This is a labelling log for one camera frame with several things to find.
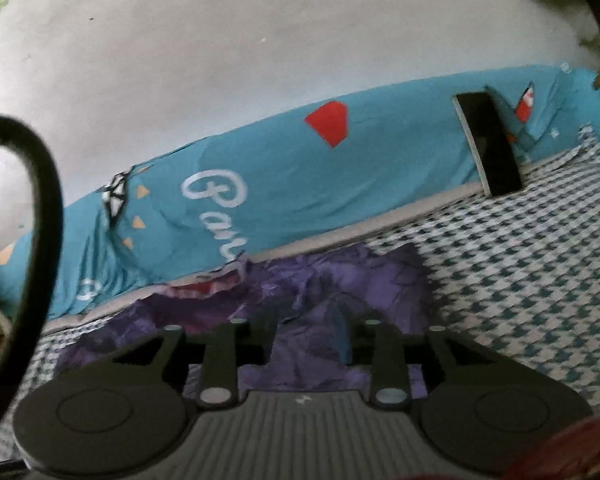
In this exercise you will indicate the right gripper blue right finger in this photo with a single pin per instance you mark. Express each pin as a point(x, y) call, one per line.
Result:
point(371, 358)

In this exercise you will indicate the blue white houndstooth mat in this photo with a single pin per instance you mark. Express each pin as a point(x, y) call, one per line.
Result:
point(519, 274)

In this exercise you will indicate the blue cartoon print bedsheet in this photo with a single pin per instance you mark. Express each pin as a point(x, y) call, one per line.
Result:
point(300, 174)

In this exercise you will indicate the black smartphone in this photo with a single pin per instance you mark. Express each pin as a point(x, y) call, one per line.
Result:
point(489, 144)

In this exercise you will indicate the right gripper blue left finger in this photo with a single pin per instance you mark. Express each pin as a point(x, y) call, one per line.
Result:
point(231, 346)

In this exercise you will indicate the purple patterned garment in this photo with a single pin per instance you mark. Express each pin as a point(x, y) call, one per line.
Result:
point(302, 305)

